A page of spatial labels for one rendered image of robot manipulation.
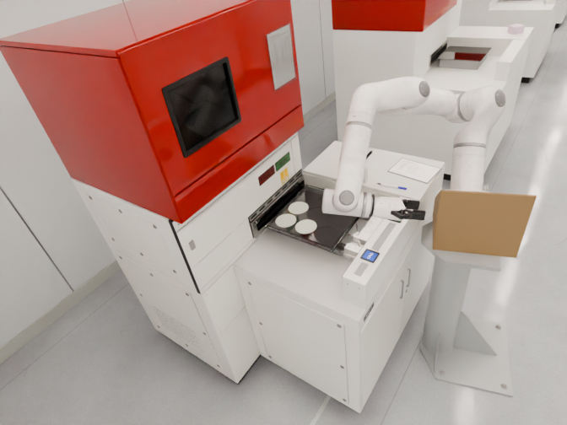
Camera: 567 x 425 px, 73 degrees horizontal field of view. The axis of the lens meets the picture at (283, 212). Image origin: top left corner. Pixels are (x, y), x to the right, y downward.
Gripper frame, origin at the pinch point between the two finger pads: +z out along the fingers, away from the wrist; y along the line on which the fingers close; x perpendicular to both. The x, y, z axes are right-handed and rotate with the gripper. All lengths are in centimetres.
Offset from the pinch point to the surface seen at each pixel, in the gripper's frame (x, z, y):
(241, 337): -91, -65, -35
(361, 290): -33.2, -14.2, -0.2
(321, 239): -29, -30, -30
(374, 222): -23.4, -7.2, -43.0
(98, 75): 36, -100, 12
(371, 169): -6, -9, -70
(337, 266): -38, -22, -25
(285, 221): -28, -48, -43
